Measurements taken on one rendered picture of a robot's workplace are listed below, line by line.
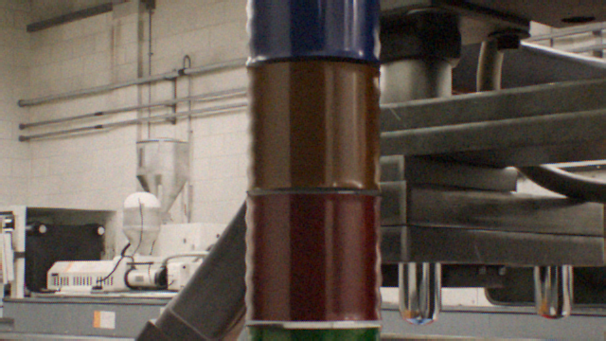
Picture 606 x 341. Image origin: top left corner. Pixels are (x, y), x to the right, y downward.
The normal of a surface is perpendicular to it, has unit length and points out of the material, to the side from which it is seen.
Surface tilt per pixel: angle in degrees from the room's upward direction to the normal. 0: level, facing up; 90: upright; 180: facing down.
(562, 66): 85
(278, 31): 76
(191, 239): 90
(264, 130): 104
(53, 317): 90
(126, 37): 90
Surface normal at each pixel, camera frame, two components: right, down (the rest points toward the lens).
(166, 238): -0.71, -0.07
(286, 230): -0.38, -0.33
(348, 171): 0.47, 0.16
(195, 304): -0.18, -0.27
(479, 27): 0.00, 1.00
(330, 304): 0.24, 0.15
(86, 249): 0.70, -0.07
